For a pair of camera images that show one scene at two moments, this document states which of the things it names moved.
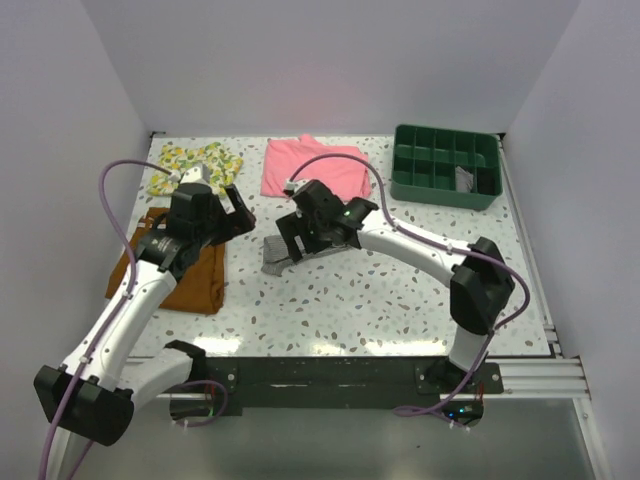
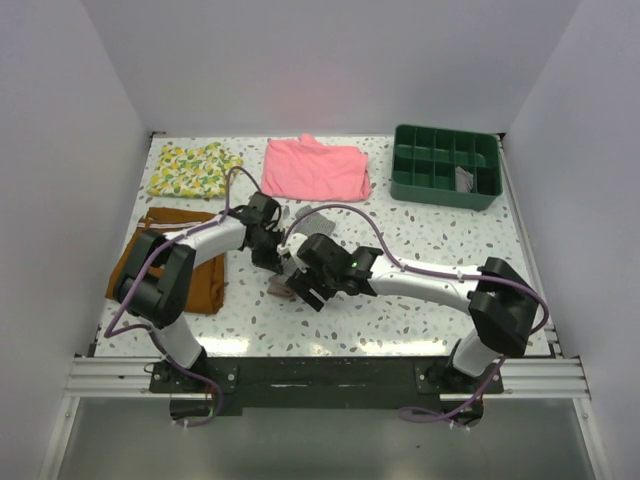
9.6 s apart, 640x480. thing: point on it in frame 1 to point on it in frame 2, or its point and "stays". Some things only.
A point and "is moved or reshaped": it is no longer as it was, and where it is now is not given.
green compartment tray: x=425 y=161 stays
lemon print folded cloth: x=222 y=163 stays
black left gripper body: x=208 y=230 to x=265 y=254
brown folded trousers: x=199 y=290 stays
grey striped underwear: x=276 y=255 is moved or reshaped
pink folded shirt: x=283 y=155 stays
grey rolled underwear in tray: x=463 y=180 stays
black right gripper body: x=315 y=226 to x=329 y=281
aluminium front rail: x=548 y=379 stays
